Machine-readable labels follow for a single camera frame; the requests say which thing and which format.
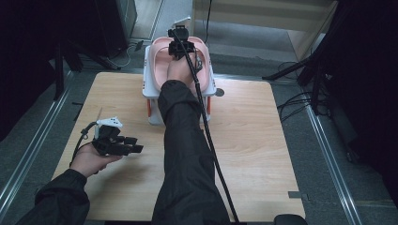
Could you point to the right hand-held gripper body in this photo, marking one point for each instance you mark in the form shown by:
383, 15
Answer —
180, 47

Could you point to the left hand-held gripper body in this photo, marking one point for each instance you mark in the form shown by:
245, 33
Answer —
109, 145

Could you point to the white shoe rack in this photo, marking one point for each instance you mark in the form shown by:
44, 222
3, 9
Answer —
147, 90

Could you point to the person's right hand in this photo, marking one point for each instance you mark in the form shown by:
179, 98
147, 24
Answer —
180, 70

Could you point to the person's left hand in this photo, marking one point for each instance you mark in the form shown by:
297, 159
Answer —
89, 161

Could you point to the dark round table hole cover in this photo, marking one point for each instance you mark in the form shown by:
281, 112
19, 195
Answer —
219, 92

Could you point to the black cabinet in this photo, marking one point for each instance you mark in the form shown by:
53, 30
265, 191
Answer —
115, 25

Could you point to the wooden cabinet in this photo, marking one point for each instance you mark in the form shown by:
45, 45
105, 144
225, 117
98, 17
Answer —
266, 18

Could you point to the black metal stand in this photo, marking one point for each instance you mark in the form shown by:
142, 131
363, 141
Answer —
58, 68
316, 78

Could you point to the black tape strip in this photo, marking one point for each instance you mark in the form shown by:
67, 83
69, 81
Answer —
296, 195

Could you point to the metal floor rail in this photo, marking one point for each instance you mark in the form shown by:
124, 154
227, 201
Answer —
331, 162
34, 140

